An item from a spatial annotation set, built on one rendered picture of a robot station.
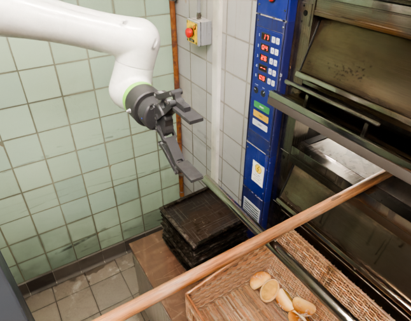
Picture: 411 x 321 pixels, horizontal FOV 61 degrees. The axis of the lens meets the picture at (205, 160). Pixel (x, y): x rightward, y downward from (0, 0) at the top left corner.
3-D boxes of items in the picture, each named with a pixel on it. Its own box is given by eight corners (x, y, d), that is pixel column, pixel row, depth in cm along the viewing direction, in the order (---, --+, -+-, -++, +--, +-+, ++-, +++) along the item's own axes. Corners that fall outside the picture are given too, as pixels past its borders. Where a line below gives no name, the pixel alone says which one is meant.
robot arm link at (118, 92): (137, 102, 102) (100, 100, 96) (145, 60, 97) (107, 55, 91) (157, 122, 93) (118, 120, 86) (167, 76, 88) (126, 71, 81)
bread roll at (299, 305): (312, 301, 125) (305, 316, 123) (321, 309, 128) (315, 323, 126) (291, 292, 133) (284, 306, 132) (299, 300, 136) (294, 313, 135)
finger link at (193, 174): (175, 164, 76) (175, 166, 76) (191, 180, 71) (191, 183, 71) (187, 159, 77) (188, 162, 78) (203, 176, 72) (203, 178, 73)
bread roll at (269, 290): (283, 284, 138) (283, 285, 143) (268, 274, 141) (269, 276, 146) (270, 306, 136) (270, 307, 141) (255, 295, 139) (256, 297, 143)
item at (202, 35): (200, 39, 160) (200, 15, 154) (211, 44, 153) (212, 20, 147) (186, 41, 157) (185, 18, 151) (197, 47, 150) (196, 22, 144)
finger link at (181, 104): (178, 101, 70) (177, 87, 69) (190, 111, 67) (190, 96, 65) (172, 103, 70) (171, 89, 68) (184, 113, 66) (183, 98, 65)
